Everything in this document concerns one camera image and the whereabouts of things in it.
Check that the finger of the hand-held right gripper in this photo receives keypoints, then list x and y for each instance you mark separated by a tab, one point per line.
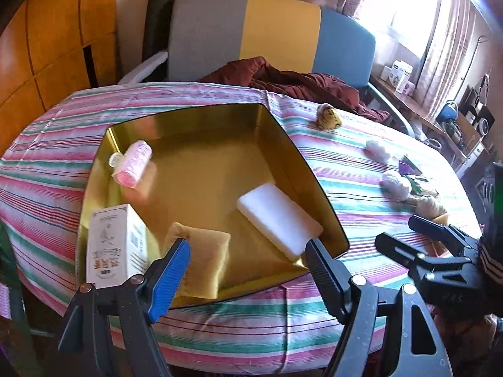
395	245
430	226

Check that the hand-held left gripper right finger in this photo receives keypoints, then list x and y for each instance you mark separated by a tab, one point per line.
326	282

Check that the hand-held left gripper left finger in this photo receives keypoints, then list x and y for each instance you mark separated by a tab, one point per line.
171	279

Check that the green-edged cracker packet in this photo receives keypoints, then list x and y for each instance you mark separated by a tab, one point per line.
420	183

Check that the white sock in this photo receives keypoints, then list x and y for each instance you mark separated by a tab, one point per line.
395	184
376	149

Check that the gold tin box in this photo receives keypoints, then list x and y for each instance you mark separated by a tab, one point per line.
204	172

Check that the yellow patterned sock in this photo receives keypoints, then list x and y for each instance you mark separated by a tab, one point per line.
328	117

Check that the person's right forearm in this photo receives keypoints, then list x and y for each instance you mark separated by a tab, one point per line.
471	341

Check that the small yellow sponge piece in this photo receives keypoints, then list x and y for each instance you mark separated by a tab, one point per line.
442	219

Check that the beige rolled sock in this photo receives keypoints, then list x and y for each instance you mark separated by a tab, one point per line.
428	204

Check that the purple packet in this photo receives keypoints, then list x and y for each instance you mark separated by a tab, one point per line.
408	167

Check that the white carton box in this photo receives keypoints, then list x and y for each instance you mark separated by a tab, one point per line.
114	243

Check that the white foam block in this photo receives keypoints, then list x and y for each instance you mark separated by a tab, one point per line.
279	220

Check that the cardboard box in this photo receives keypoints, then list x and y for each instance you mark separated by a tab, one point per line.
467	131

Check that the blue round container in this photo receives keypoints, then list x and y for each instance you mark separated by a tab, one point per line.
448	112

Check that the pink hair roller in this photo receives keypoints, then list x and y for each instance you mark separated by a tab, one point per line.
133	163

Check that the wooden side shelf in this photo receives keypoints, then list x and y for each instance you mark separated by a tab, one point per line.
404	102

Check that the white printed boxes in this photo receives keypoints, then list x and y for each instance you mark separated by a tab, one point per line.
397	72

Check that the maroon jacket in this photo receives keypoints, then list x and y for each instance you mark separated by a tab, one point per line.
298	82

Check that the white armrest padding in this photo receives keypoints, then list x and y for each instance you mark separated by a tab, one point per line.
145	70

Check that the grey yellow blue chair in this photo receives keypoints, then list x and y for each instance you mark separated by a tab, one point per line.
283	27

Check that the wooden wardrobe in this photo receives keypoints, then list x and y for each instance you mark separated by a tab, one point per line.
51	47

